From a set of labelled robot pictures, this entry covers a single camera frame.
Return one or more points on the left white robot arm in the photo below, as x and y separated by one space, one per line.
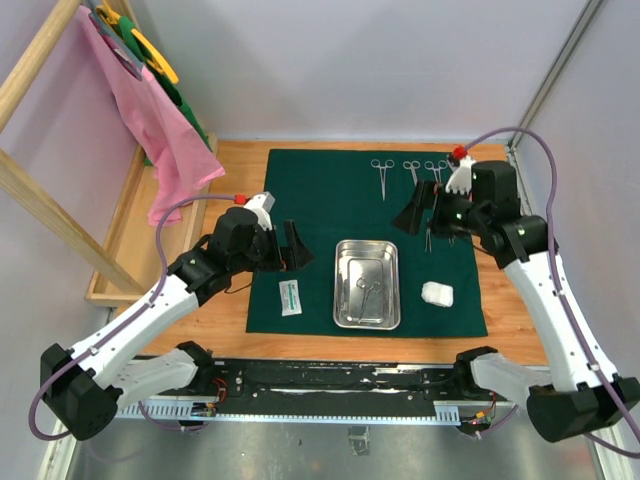
86 385

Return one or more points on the wooden clothes rack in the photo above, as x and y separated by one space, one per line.
68 135

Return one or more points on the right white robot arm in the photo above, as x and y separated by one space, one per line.
583 391

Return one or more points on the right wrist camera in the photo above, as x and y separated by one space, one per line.
493 181

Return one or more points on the green garment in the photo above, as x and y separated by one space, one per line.
187 107

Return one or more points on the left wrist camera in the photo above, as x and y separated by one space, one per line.
261 204

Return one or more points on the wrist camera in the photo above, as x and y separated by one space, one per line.
493 181
261 204

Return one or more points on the white cotton balls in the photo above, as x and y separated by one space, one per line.
438 294

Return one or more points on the grey slotted cable duct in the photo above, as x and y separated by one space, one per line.
262 409

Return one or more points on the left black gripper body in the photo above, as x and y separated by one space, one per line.
263 255

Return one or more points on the grey hanger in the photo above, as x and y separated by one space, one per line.
123 54

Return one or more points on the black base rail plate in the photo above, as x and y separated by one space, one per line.
347 383

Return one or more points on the green white packet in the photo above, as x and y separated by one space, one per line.
290 298

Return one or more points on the steel forceps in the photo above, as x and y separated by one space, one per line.
367 289
437 168
382 166
413 167

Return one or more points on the pink shirt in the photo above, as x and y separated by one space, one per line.
183 163

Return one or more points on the dark green surgical cloth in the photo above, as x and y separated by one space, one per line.
335 195

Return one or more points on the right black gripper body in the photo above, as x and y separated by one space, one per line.
454 210

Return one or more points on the steel instrument tray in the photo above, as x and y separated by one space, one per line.
375 260

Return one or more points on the yellow hanger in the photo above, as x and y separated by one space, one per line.
113 10

